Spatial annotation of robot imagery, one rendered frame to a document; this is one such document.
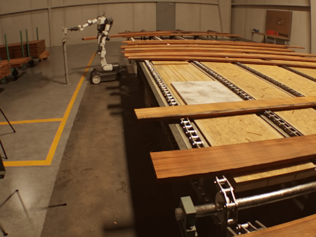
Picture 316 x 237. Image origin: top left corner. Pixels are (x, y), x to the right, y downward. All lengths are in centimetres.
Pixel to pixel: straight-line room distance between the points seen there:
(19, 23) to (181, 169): 1418
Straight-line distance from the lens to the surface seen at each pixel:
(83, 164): 276
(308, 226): 84
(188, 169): 107
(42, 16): 1446
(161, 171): 106
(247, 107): 181
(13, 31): 1500
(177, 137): 144
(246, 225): 91
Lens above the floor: 148
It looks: 23 degrees down
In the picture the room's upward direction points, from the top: straight up
